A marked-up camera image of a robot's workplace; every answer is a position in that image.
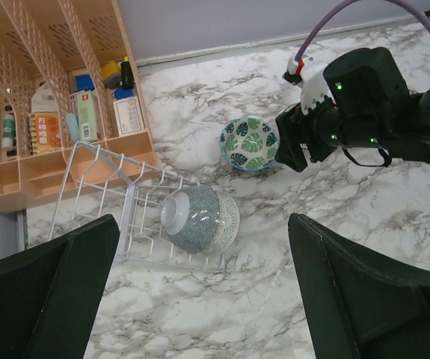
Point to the black yellow marker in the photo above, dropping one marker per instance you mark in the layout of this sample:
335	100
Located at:
127	77

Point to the blue wave hexagon bowl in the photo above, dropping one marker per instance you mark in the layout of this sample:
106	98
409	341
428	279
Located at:
190	218

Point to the white wire dish rack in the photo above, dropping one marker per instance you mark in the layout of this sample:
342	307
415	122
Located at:
132	213

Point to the green leaf patterned bowl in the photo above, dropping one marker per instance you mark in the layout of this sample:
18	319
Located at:
248	144

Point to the orange labelled white bottle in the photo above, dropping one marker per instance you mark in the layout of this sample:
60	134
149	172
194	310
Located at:
43	121

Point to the blue block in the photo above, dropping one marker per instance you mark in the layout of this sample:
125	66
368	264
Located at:
83	82

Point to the green white box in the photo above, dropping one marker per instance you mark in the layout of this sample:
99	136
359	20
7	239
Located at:
84	105

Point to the yellow grey eraser block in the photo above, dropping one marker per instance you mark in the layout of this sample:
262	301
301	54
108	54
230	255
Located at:
111	75

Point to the light blue spoon handle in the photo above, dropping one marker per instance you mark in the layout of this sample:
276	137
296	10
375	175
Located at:
73	127

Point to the small white glue bottle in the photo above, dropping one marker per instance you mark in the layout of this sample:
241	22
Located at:
8	132

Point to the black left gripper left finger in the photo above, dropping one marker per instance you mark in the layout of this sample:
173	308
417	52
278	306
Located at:
50	294

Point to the white teal patterned bowl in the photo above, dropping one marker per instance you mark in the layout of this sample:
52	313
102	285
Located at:
228	226

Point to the white label card box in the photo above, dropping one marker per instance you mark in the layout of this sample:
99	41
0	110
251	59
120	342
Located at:
128	116

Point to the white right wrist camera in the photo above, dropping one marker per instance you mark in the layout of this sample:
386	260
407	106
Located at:
308	76

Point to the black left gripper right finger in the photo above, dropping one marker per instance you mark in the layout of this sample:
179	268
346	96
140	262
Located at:
358	303

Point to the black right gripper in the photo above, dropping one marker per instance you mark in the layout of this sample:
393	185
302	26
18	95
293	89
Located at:
368	98

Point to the orange plastic file organizer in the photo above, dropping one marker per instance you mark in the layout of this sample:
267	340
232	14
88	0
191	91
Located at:
44	47

